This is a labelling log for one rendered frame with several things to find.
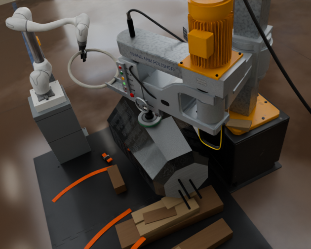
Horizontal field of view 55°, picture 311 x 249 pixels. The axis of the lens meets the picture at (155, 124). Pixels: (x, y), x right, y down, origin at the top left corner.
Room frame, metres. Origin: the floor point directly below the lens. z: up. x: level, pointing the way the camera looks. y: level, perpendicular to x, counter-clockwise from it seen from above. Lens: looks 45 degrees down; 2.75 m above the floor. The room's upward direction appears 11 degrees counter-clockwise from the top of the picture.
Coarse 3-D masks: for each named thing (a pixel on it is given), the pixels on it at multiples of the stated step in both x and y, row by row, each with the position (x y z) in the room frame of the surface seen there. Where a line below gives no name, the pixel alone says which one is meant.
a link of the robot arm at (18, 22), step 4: (12, 16) 2.69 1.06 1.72; (16, 16) 2.69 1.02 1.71; (20, 16) 2.69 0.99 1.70; (24, 16) 2.73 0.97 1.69; (8, 20) 2.64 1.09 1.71; (12, 20) 2.64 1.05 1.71; (16, 20) 2.64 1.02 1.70; (20, 20) 2.64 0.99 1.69; (24, 20) 2.65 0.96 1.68; (8, 24) 2.63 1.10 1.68; (12, 24) 2.62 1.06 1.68; (16, 24) 2.61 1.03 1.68; (20, 24) 2.61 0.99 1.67; (24, 24) 2.61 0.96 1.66; (12, 28) 2.62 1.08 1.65; (16, 28) 2.61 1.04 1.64; (20, 28) 2.60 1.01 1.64; (24, 28) 2.60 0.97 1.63
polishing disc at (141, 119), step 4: (140, 116) 2.02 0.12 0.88; (144, 116) 2.01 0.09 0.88; (160, 116) 1.97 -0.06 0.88; (140, 120) 1.97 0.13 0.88; (144, 120) 1.96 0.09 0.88; (148, 120) 1.95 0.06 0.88; (152, 120) 1.94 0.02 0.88; (156, 120) 1.93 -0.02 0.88; (144, 124) 1.90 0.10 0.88; (148, 124) 1.89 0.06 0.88; (152, 124) 1.89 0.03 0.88
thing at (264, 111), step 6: (258, 96) 2.09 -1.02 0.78; (258, 102) 2.01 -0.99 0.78; (264, 102) 1.99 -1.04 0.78; (258, 108) 1.93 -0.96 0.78; (264, 108) 1.92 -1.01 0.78; (270, 108) 1.90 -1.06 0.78; (276, 108) 1.89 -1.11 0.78; (234, 114) 1.91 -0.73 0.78; (240, 114) 1.90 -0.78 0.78; (252, 114) 1.87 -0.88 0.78; (258, 114) 1.86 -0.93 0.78; (264, 114) 1.84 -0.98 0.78; (270, 114) 1.83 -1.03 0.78; (276, 114) 1.81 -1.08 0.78; (252, 120) 1.80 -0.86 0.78; (258, 120) 1.79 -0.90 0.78; (264, 120) 1.77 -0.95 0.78; (270, 120) 1.78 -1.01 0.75; (252, 126) 1.73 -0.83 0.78; (234, 132) 1.71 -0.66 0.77; (240, 132) 1.69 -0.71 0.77
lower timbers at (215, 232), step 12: (204, 192) 1.56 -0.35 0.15; (204, 204) 1.43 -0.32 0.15; (216, 204) 1.41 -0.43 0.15; (192, 216) 1.33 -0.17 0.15; (204, 216) 1.35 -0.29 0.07; (120, 228) 1.35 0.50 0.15; (132, 228) 1.33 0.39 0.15; (168, 228) 1.26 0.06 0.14; (180, 228) 1.29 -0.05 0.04; (204, 228) 1.21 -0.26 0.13; (216, 228) 1.19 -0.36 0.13; (228, 228) 1.16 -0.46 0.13; (120, 240) 1.24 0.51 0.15; (132, 240) 1.21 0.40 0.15; (192, 240) 1.12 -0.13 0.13; (204, 240) 1.10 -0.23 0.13; (216, 240) 1.08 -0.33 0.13
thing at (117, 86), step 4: (116, 80) 2.34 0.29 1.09; (120, 80) 2.29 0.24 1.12; (108, 84) 2.26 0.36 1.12; (112, 84) 2.30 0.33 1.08; (116, 84) 2.29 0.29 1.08; (120, 84) 2.28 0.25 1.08; (112, 88) 2.22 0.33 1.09; (116, 88) 2.18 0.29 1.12; (120, 88) 2.22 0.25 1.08; (120, 92) 2.14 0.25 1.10; (124, 92) 2.10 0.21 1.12; (152, 108) 1.86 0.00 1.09; (160, 112) 1.79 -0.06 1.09; (156, 116) 1.78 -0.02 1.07
